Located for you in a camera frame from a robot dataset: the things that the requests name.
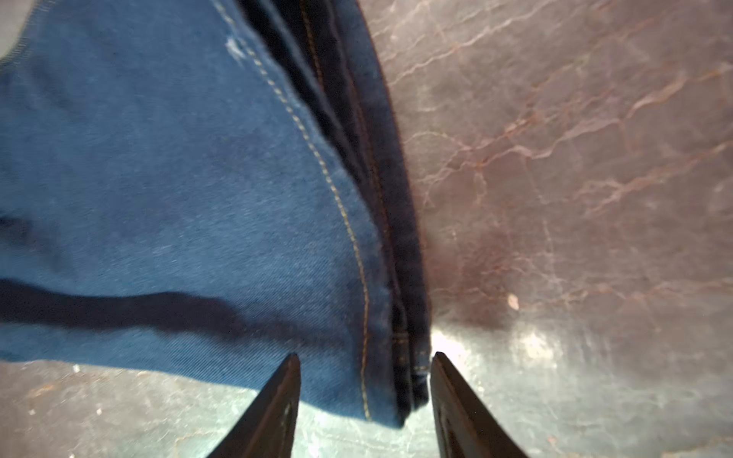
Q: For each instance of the blue denim skirt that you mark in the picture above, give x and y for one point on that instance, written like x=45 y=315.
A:
x=204 y=187

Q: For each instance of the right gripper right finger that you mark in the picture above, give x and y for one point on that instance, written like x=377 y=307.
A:
x=464 y=426

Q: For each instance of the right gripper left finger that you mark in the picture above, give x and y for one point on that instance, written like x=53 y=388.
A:
x=267 y=427

